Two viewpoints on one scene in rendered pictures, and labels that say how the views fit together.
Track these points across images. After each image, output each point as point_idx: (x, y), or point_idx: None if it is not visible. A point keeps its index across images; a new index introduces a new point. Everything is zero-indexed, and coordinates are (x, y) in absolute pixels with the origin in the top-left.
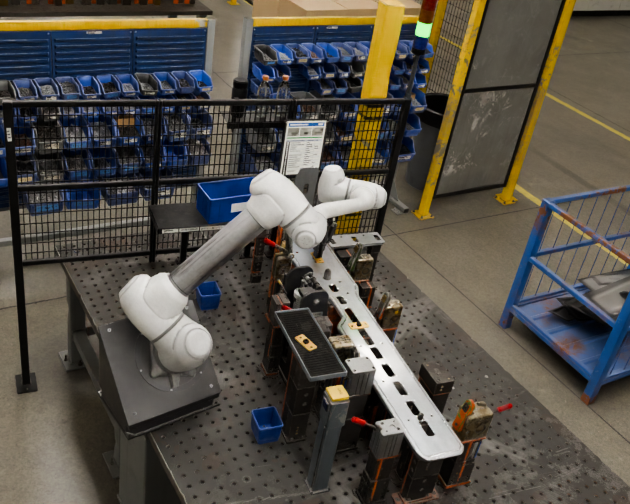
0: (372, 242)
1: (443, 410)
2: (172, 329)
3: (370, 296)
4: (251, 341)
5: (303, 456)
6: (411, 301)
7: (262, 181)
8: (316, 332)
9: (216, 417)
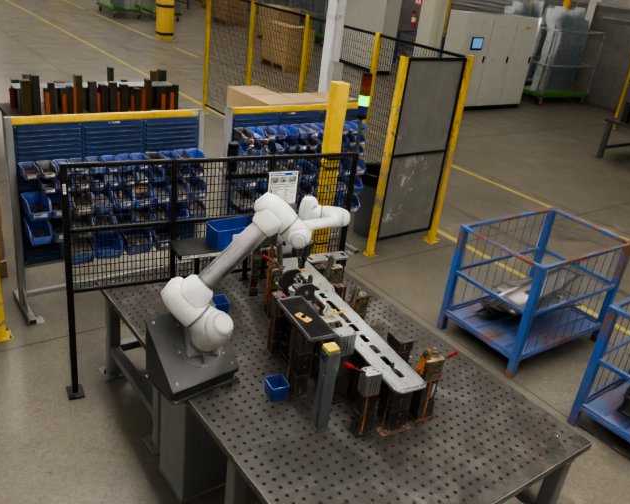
0: (340, 257)
1: None
2: (203, 315)
3: (343, 294)
4: (256, 335)
5: (306, 408)
6: (372, 302)
7: (263, 200)
8: (310, 310)
9: (237, 386)
